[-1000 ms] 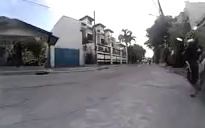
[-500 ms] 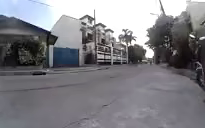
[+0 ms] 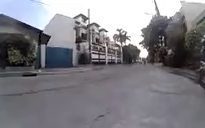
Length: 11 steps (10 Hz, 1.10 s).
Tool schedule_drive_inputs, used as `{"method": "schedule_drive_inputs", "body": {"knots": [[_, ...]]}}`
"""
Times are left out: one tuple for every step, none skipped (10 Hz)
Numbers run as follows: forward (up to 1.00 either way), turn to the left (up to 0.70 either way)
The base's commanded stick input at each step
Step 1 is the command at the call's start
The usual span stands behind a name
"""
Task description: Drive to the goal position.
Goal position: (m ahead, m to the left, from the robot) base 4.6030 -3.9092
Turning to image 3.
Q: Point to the dark green tree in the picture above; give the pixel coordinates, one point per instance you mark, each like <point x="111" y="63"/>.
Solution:
<point x="130" y="53"/>

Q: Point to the palm tree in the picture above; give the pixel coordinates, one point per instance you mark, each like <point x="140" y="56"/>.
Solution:
<point x="121" y="36"/>

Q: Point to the grey concrete road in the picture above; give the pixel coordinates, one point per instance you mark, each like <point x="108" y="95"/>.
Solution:
<point x="116" y="96"/>

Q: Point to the blue metal gate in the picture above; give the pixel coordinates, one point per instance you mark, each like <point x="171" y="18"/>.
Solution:
<point x="58" y="57"/>

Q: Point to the white multi-storey building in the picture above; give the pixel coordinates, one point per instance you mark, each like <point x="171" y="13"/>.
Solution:
<point x="65" y="33"/>

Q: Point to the grey pavement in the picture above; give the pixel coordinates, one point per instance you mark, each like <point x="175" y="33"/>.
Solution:
<point x="53" y="70"/>

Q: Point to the white gate pillar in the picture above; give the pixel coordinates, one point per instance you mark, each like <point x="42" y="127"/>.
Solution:
<point x="42" y="56"/>

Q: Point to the row of trees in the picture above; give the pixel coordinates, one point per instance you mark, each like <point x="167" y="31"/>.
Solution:
<point x="163" y="40"/>

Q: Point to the leaning utility pole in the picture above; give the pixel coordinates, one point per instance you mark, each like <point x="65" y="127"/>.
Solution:
<point x="156" y="8"/>

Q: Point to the green bush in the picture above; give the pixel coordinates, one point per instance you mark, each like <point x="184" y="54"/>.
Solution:
<point x="18" y="53"/>

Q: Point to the low house with dark roof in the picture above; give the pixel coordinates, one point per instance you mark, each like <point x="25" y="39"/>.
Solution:
<point x="10" y="30"/>

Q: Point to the pale building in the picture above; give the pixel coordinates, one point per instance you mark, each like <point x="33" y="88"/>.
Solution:
<point x="190" y="11"/>

